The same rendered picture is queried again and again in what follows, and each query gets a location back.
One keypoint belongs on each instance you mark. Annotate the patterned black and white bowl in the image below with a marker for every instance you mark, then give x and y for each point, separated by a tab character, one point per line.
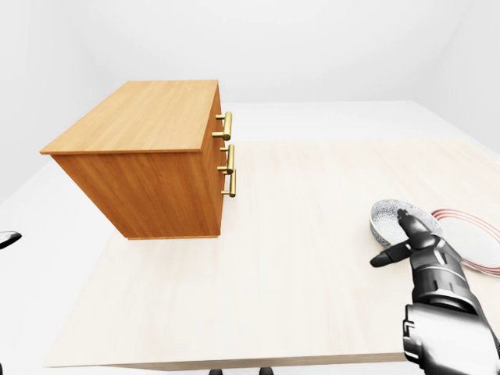
386	218

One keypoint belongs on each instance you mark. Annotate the white plate with red rings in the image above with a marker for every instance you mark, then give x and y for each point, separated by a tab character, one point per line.
474	246

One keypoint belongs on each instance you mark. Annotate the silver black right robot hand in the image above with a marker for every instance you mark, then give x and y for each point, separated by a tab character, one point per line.
437	269

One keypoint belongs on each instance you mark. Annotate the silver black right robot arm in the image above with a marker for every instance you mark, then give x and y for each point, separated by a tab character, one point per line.
449	340

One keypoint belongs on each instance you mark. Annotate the wooden cabinet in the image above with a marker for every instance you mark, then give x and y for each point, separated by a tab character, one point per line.
133	129

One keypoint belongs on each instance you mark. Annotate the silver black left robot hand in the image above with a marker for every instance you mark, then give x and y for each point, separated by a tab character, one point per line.
8	237

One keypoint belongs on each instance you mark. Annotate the wooden drawer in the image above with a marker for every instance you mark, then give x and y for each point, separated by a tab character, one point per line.
218	160
213	125
218	211

